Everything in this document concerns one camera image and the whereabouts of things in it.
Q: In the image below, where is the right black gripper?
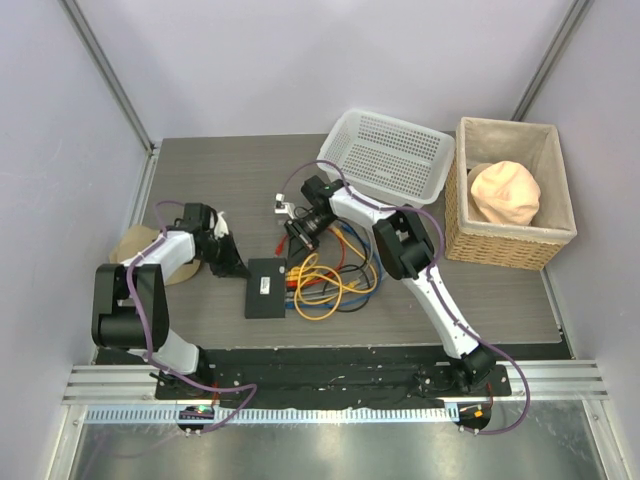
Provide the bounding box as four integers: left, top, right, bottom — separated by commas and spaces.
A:
285, 211, 338, 270

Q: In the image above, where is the black network switch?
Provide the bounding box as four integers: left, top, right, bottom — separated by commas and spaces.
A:
244, 257, 287, 319

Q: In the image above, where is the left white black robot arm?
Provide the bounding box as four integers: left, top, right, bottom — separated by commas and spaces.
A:
91, 203, 250, 399

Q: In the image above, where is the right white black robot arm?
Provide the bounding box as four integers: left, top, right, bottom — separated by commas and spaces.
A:
284, 176, 496, 395

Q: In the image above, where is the white plastic perforated basket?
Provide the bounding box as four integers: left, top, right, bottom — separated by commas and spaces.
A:
317, 109, 456, 208

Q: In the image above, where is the peach cloth hat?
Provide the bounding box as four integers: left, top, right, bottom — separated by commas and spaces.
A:
467, 161, 541, 226

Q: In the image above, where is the wicker basket with liner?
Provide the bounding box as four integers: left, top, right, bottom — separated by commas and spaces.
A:
445, 117, 577, 271

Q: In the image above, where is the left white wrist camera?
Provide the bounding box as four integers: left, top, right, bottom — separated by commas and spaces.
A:
212, 212, 230, 239

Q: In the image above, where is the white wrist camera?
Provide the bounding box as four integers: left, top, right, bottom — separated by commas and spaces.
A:
212, 212, 230, 239
274, 193, 295, 218

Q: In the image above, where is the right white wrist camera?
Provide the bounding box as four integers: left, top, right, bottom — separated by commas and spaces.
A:
274, 193, 295, 218

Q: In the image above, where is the yellow ethernet cable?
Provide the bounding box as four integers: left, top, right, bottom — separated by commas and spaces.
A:
285, 252, 379, 321

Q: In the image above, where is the grey ethernet cable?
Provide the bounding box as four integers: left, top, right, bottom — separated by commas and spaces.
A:
287, 259, 376, 307

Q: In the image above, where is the blue ethernet cable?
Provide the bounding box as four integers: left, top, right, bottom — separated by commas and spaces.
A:
284, 224, 384, 314

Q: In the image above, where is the black ethernet cable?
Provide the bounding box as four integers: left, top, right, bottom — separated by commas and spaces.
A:
294, 227, 386, 314

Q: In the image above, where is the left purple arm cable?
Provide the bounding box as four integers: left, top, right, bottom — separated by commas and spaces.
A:
124, 199, 259, 435

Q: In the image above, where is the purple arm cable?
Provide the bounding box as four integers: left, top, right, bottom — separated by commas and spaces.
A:
124, 199, 259, 435
279, 159, 531, 437

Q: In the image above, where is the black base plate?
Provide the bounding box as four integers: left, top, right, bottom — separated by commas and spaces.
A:
94, 344, 571, 401

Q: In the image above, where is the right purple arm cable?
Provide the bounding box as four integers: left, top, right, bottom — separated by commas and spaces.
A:
279, 159, 531, 437

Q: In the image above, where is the aluminium rail frame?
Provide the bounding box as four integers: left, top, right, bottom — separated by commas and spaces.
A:
47, 348, 636, 479

